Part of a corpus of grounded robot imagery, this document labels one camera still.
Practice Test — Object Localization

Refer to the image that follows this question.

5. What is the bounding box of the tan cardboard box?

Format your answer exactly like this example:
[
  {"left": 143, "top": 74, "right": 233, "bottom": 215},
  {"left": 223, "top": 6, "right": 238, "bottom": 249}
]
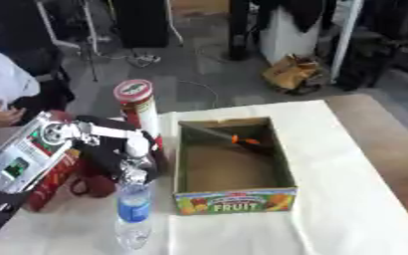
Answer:
[{"left": 172, "top": 116, "right": 301, "bottom": 216}]

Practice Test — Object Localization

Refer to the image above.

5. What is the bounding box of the clear plastic water bottle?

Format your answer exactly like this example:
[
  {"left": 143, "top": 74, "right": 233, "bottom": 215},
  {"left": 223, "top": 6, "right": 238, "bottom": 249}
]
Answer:
[{"left": 113, "top": 158, "right": 155, "bottom": 251}]

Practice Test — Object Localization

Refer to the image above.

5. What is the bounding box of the orange and black tool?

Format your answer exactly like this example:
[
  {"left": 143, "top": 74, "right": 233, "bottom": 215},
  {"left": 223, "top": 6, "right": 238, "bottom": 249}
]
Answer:
[{"left": 230, "top": 133, "right": 264, "bottom": 146}]

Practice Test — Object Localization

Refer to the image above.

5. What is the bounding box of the person's hand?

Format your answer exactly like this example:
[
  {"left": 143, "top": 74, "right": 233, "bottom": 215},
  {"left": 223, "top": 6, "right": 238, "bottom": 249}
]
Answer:
[{"left": 0, "top": 101, "right": 29, "bottom": 128}]

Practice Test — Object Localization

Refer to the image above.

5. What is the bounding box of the red and white chip can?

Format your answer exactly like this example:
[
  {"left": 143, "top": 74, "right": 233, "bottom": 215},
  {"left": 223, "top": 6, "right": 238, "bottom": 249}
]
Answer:
[{"left": 111, "top": 79, "right": 166, "bottom": 152}]

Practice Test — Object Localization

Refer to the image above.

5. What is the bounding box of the white cabinet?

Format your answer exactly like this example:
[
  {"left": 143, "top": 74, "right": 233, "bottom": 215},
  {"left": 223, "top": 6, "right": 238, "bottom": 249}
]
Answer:
[{"left": 258, "top": 5, "right": 322, "bottom": 66}]

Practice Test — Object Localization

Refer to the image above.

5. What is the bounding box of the tan bag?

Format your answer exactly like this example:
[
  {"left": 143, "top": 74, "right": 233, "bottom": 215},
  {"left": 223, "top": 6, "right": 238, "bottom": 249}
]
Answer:
[{"left": 261, "top": 54, "right": 326, "bottom": 95}]

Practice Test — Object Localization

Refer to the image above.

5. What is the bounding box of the red rectangular carton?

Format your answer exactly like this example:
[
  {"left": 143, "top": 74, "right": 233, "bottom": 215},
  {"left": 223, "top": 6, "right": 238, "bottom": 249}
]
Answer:
[{"left": 24, "top": 148, "right": 83, "bottom": 212}]

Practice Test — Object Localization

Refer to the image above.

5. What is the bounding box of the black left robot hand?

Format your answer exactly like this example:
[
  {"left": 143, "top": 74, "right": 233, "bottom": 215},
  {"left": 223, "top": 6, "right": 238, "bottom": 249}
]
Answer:
[{"left": 40, "top": 115, "right": 162, "bottom": 183}]

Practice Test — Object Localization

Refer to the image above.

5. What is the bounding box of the black office chair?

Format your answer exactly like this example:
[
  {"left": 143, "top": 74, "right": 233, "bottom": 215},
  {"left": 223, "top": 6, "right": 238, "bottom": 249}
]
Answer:
[{"left": 332, "top": 0, "right": 408, "bottom": 93}]

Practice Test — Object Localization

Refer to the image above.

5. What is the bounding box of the person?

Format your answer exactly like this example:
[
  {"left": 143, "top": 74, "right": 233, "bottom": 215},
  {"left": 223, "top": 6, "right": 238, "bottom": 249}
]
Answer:
[{"left": 0, "top": 43, "right": 43, "bottom": 116}]

